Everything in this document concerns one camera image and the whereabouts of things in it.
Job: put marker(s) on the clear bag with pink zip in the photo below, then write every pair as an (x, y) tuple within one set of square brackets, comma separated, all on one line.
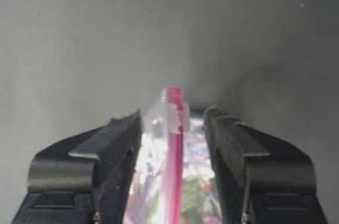
[(174, 168)]

